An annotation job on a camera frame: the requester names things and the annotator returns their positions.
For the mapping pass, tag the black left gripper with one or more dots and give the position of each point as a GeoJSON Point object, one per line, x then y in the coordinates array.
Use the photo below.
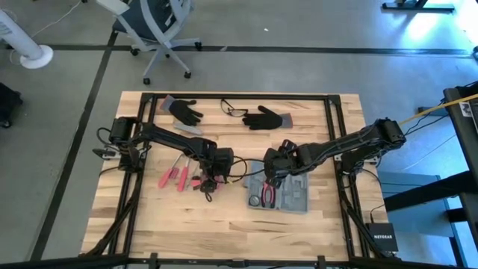
{"type": "Point", "coordinates": [220, 160]}

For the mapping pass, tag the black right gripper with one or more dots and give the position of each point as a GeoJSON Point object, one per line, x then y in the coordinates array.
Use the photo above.
{"type": "Point", "coordinates": [280, 162]}

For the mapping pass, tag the small red bit holder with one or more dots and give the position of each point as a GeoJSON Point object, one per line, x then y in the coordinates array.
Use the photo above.
{"type": "Point", "coordinates": [219, 180]}

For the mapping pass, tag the grey plastic tool case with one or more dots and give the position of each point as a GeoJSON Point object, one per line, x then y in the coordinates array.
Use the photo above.
{"type": "Point", "coordinates": [295, 194]}

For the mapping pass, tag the clear safety glasses black frame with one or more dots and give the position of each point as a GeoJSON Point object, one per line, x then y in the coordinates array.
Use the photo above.
{"type": "Point", "coordinates": [228, 107]}

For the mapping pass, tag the black work glove grey cuff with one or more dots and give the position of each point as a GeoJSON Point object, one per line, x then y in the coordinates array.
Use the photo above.
{"type": "Point", "coordinates": [265, 120]}
{"type": "Point", "coordinates": [185, 112]}

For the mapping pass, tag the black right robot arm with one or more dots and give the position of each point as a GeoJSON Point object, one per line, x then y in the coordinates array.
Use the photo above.
{"type": "Point", "coordinates": [354, 142]}

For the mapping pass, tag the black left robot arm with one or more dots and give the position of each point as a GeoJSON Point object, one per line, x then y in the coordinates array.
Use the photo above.
{"type": "Point", "coordinates": [168, 140]}

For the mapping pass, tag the grey utility knife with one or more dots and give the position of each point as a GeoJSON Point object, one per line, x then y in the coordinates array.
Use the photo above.
{"type": "Point", "coordinates": [188, 129]}

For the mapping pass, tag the grey blue storage cabinet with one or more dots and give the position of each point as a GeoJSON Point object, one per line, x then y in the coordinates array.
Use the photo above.
{"type": "Point", "coordinates": [418, 224]}

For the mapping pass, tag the grey blue office chair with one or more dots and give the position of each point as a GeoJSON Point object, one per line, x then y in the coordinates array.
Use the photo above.
{"type": "Point", "coordinates": [149, 15]}

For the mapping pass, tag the black side desk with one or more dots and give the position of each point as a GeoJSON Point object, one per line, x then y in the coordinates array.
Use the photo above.
{"type": "Point", "coordinates": [467, 157]}

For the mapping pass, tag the white tower fan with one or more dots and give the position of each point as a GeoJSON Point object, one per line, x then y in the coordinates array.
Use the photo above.
{"type": "Point", "coordinates": [37, 57]}

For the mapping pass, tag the black floor equipment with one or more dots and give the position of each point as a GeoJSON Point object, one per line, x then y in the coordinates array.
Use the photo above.
{"type": "Point", "coordinates": [9, 102]}

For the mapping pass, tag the black desk foot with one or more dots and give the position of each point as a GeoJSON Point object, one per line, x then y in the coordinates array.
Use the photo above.
{"type": "Point", "coordinates": [418, 5]}

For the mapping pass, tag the black Netgear network switch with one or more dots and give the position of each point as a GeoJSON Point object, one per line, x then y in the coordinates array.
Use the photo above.
{"type": "Point", "coordinates": [382, 237]}

